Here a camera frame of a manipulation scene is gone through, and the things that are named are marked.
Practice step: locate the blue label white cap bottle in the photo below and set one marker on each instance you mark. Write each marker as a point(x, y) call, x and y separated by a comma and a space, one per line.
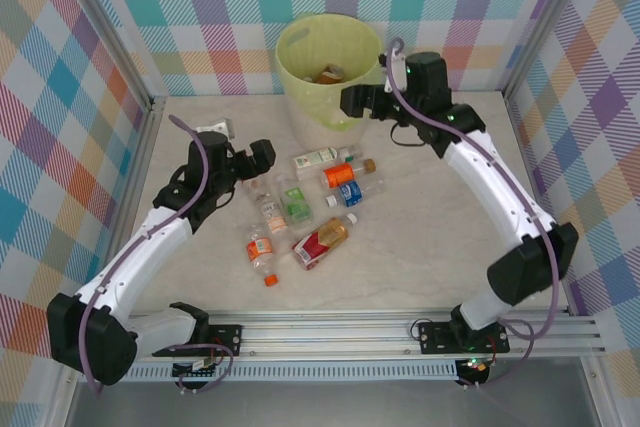
point(351, 193)

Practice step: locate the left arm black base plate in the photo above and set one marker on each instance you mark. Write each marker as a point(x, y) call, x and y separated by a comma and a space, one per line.
point(227, 339)

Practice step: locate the yellow-green trash bin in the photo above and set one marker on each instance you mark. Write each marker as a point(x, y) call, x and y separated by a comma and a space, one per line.
point(300, 92)

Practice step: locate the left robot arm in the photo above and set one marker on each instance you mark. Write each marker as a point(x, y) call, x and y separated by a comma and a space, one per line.
point(145, 242)

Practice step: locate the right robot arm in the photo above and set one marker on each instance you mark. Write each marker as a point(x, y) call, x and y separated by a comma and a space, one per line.
point(490, 182)

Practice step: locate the aluminium frame post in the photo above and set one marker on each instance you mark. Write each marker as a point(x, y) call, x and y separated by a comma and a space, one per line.
point(114, 27)
point(550, 22)

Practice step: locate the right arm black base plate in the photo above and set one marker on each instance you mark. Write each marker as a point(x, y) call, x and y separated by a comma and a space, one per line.
point(435, 337)

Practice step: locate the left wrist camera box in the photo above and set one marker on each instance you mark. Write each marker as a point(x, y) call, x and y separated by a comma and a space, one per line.
point(220, 126)

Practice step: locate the white orange label clear bottle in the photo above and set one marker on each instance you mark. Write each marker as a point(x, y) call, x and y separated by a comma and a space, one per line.
point(276, 219)

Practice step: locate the small brown bottle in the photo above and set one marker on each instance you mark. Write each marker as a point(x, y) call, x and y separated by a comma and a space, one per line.
point(330, 73)

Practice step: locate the green label clear bottle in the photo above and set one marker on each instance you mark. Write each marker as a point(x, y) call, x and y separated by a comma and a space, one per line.
point(296, 204)

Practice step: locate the red label red cap bottle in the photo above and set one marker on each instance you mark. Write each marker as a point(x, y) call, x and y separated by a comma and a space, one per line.
point(257, 191)

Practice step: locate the white green label bottle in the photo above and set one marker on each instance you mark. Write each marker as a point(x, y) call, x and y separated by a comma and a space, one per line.
point(315, 161)

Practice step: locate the aluminium side rail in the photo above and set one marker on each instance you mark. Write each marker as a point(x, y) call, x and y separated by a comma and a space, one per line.
point(146, 147)

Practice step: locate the orange label brown cap bottle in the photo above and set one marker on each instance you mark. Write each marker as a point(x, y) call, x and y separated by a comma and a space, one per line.
point(341, 174)

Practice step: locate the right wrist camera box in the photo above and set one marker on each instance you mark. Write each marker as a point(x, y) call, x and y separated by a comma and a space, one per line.
point(397, 62)

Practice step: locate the small circuit board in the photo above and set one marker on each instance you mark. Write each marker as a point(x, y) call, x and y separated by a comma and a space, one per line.
point(195, 369)
point(475, 368)

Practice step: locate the aluminium mounting rail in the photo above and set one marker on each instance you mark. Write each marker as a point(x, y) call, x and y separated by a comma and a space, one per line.
point(325, 334)

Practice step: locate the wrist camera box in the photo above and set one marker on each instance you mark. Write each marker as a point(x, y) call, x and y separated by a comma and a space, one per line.
point(397, 62)
point(220, 126)

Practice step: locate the red label amber liquid bottle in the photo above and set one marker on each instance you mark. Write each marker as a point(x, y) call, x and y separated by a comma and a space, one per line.
point(320, 242)

